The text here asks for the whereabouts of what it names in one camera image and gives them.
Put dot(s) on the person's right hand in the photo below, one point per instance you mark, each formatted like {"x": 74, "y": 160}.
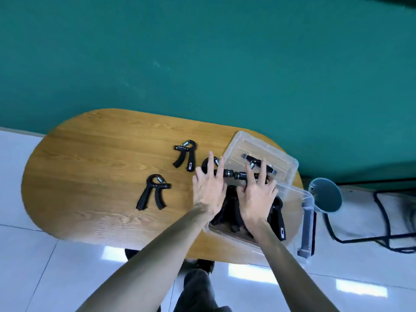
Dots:
{"x": 258, "y": 201}

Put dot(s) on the person's left hand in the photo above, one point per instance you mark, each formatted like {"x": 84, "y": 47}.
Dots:
{"x": 208, "y": 194}

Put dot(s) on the pile of grip strengtheners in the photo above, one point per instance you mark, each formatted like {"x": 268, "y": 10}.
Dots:
{"x": 230, "y": 207}

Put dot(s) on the black grip strengthener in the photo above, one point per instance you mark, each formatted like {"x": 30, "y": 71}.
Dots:
{"x": 242, "y": 175}
{"x": 144, "y": 198}
{"x": 191, "y": 159}
{"x": 229, "y": 174}

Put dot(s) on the clear plastic storage box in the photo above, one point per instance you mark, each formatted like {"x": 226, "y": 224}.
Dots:
{"x": 302, "y": 204}

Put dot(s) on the clear lid with black handle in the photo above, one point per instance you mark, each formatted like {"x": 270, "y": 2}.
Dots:
{"x": 250, "y": 146}

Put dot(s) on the person's right forearm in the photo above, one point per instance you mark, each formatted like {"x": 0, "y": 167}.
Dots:
{"x": 292, "y": 276}

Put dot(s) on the person's left forearm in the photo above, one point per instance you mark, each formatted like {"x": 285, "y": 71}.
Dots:
{"x": 146, "y": 272}

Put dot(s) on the person's black shoe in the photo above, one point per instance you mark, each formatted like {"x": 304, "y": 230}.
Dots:
{"x": 204, "y": 265}

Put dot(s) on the person's dark trousers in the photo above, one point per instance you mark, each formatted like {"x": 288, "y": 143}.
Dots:
{"x": 198, "y": 292}

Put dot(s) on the wooden table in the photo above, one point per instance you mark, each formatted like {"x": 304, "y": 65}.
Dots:
{"x": 97, "y": 142}

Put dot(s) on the black metal stand frame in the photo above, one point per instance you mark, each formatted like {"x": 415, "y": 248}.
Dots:
{"x": 357, "y": 239}

